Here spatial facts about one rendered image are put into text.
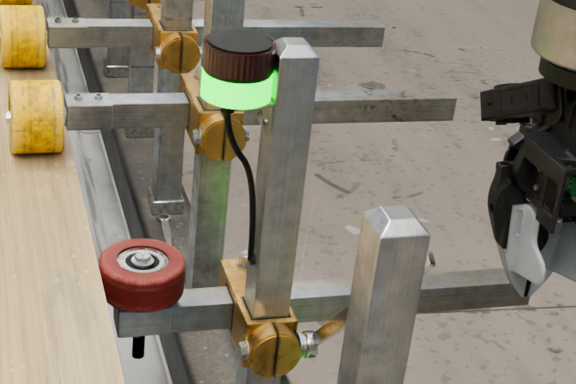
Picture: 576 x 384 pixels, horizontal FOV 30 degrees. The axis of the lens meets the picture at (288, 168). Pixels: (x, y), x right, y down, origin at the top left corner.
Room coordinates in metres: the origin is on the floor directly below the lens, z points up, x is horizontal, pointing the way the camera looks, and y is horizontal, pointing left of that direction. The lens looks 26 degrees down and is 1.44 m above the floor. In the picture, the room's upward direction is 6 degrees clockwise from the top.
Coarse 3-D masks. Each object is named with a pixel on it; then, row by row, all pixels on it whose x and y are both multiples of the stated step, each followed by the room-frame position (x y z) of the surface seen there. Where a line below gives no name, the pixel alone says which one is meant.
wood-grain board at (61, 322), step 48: (48, 48) 1.37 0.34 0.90; (0, 96) 1.20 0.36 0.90; (0, 144) 1.07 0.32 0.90; (0, 192) 0.96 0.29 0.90; (48, 192) 0.97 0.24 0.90; (0, 240) 0.87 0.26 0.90; (48, 240) 0.88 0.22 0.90; (0, 288) 0.79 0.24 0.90; (48, 288) 0.80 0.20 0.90; (96, 288) 0.81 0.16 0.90; (0, 336) 0.72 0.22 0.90; (48, 336) 0.73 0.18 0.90; (96, 336) 0.73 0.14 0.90
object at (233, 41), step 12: (216, 36) 0.84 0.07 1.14; (228, 36) 0.84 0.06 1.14; (240, 36) 0.85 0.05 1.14; (252, 36) 0.85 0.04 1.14; (264, 36) 0.85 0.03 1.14; (216, 48) 0.82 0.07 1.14; (228, 48) 0.82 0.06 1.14; (240, 48) 0.82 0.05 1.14; (252, 48) 0.82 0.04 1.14; (264, 48) 0.82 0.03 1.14; (264, 108) 0.85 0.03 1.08; (228, 120) 0.83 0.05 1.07; (264, 120) 0.83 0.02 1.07; (228, 132) 0.83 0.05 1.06; (240, 156) 0.83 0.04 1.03; (252, 180) 0.84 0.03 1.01; (252, 192) 0.84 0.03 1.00; (252, 204) 0.84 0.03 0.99; (252, 216) 0.84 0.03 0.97; (252, 228) 0.84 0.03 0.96; (252, 240) 0.84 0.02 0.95; (252, 252) 0.84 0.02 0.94; (252, 264) 0.84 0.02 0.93
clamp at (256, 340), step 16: (224, 272) 0.91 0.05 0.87; (240, 272) 0.91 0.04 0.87; (240, 288) 0.88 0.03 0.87; (240, 304) 0.85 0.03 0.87; (240, 320) 0.84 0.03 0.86; (256, 320) 0.83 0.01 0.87; (272, 320) 0.83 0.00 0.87; (288, 320) 0.83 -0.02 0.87; (240, 336) 0.83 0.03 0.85; (256, 336) 0.81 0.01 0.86; (272, 336) 0.81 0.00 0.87; (288, 336) 0.81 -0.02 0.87; (240, 352) 0.81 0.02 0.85; (256, 352) 0.80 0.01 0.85; (272, 352) 0.81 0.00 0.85; (288, 352) 0.81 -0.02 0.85; (256, 368) 0.80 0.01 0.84; (272, 368) 0.81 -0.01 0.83; (288, 368) 0.81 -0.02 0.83
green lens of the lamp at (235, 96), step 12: (204, 72) 0.82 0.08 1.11; (204, 84) 0.82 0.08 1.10; (216, 84) 0.81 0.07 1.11; (228, 84) 0.81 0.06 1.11; (240, 84) 0.81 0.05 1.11; (252, 84) 0.81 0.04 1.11; (264, 84) 0.82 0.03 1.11; (204, 96) 0.82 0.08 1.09; (216, 96) 0.81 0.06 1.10; (228, 96) 0.81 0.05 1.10; (240, 96) 0.81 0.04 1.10; (252, 96) 0.81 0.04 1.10; (264, 96) 0.82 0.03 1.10; (228, 108) 0.81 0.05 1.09; (240, 108) 0.81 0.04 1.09; (252, 108) 0.81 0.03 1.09
